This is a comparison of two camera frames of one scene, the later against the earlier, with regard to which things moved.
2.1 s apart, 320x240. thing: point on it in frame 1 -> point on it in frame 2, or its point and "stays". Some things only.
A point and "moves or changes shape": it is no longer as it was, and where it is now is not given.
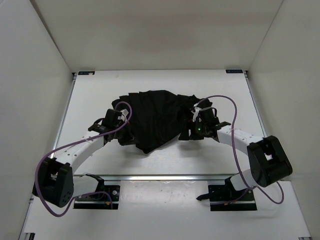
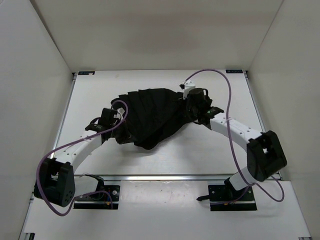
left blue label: x=86 y=73 stays
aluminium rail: x=161 y=177 stays
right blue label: x=233 y=71 stays
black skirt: x=157 y=117 moves or changes shape
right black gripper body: x=197 y=130 -> x=193 y=110
